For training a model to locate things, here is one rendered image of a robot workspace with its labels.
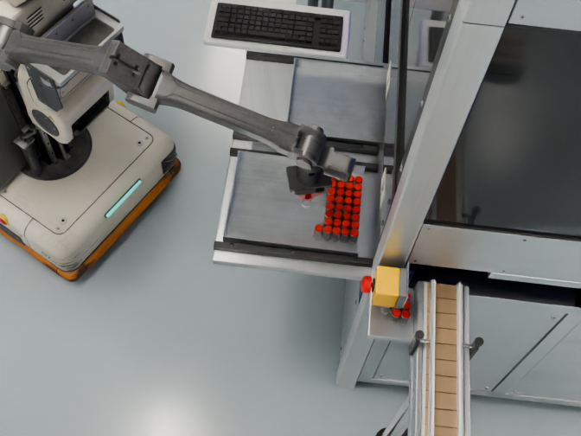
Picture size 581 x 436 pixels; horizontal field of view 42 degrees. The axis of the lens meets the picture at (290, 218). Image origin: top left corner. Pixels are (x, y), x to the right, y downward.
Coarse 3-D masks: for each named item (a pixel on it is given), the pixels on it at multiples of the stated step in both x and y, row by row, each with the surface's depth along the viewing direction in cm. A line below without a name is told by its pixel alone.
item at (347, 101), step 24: (312, 72) 222; (336, 72) 222; (360, 72) 222; (384, 72) 221; (312, 96) 218; (336, 96) 218; (360, 96) 218; (384, 96) 219; (288, 120) 213; (312, 120) 214; (336, 120) 214; (360, 120) 214; (384, 120) 215
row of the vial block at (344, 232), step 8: (352, 176) 200; (352, 184) 199; (344, 192) 201; (352, 192) 197; (344, 200) 196; (352, 200) 196; (344, 208) 195; (344, 216) 194; (344, 224) 193; (344, 232) 192; (344, 240) 194
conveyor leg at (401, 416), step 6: (408, 396) 202; (408, 402) 204; (402, 408) 211; (396, 414) 219; (402, 414) 213; (396, 420) 220; (402, 420) 216; (390, 426) 229; (396, 426) 223; (402, 426) 221; (384, 432) 239; (390, 432) 231; (396, 432) 227; (402, 432) 227
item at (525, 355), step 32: (352, 288) 245; (480, 288) 191; (512, 288) 192; (544, 288) 192; (576, 288) 193; (352, 320) 232; (480, 320) 204; (512, 320) 202; (544, 320) 200; (576, 320) 197; (384, 352) 232; (480, 352) 225; (512, 352) 222; (544, 352) 219; (576, 352) 217; (480, 384) 250; (512, 384) 246; (544, 384) 244; (576, 384) 241
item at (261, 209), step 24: (240, 168) 205; (264, 168) 205; (360, 168) 204; (240, 192) 201; (264, 192) 202; (288, 192) 202; (240, 216) 198; (264, 216) 198; (288, 216) 198; (312, 216) 199; (360, 216) 199; (240, 240) 192; (264, 240) 191; (288, 240) 195; (312, 240) 195
